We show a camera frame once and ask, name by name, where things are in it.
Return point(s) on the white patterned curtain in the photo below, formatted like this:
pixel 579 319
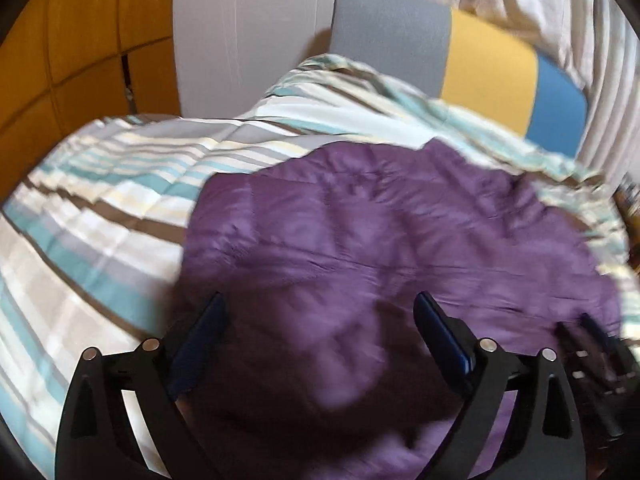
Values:
pixel 550 5

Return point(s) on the striped duvet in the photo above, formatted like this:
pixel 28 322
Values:
pixel 125 195

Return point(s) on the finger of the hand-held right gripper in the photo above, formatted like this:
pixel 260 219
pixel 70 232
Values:
pixel 587 385
pixel 600 335

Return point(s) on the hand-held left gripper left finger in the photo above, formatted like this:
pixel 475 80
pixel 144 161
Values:
pixel 197 345

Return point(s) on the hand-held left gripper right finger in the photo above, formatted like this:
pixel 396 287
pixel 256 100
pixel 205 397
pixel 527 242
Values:
pixel 445 340

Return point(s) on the orange wooden wardrobe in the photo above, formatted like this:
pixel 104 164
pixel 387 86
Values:
pixel 75 45

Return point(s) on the wooden desk shelf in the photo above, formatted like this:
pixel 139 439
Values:
pixel 627 195

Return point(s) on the grey yellow blue headboard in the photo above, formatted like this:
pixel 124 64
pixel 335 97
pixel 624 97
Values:
pixel 480 60

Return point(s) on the purple quilted down jacket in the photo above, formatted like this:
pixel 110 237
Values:
pixel 350 240

